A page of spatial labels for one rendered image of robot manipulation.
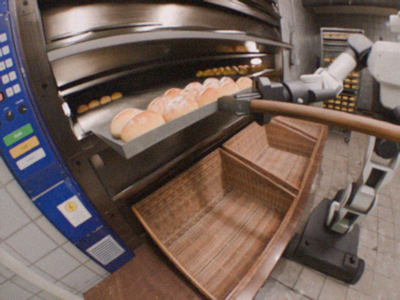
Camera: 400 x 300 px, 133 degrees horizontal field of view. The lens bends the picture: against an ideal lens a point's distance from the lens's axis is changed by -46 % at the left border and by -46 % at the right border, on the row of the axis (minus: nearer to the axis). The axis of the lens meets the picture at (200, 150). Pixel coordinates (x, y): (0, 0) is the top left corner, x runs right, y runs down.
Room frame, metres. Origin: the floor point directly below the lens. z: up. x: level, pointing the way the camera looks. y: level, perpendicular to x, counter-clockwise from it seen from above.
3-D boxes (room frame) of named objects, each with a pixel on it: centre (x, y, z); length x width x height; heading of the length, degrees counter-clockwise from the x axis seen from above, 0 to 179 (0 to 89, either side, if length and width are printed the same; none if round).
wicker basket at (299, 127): (1.20, -0.96, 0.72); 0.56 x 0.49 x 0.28; 130
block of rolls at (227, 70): (1.71, -0.47, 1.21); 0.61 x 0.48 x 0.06; 40
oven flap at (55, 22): (1.00, -0.31, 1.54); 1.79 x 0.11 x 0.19; 130
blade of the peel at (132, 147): (0.54, 0.04, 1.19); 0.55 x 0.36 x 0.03; 133
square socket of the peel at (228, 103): (0.38, -0.11, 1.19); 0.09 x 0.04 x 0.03; 43
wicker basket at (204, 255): (0.42, -0.04, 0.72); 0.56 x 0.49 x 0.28; 129
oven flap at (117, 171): (1.00, -0.31, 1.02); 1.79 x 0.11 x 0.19; 130
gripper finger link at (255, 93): (0.36, -0.13, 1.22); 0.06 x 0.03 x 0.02; 97
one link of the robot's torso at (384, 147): (0.38, -0.90, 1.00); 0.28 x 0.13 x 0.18; 132
